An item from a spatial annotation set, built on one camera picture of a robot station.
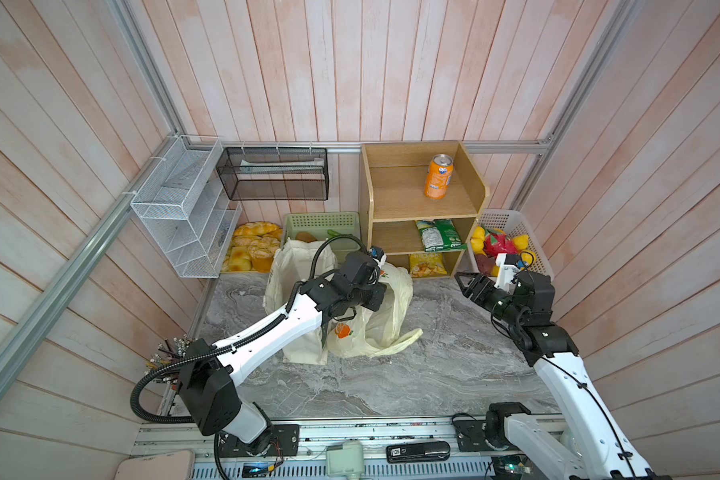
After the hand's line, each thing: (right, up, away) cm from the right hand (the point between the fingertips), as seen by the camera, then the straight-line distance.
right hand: (462, 277), depth 76 cm
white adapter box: (-30, -42, -8) cm, 52 cm away
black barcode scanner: (-13, -40, -8) cm, 43 cm away
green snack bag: (-1, +12, +16) cm, 20 cm away
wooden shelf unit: (-7, +22, +9) cm, 25 cm away
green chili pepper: (-35, +15, +43) cm, 57 cm away
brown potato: (-47, +14, +40) cm, 63 cm away
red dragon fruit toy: (+23, +11, +29) cm, 39 cm away
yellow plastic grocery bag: (-23, -17, +10) cm, 30 cm away
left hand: (-21, -5, +2) cm, 22 cm away
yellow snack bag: (-2, +3, +29) cm, 29 cm away
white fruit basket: (+34, +19, +39) cm, 55 cm away
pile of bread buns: (-64, +9, +29) cm, 71 cm away
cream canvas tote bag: (-48, +3, +12) cm, 49 cm away
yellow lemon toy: (+32, +6, +25) cm, 42 cm away
